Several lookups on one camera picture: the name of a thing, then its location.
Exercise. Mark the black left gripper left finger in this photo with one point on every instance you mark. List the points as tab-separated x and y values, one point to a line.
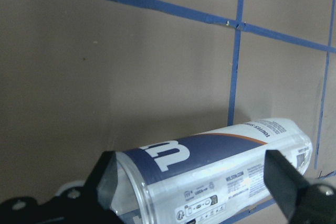
101	184

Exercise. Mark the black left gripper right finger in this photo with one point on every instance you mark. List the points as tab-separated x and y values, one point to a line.
286	185

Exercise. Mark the white blue tennis ball can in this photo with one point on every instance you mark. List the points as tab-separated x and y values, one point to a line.
202	178

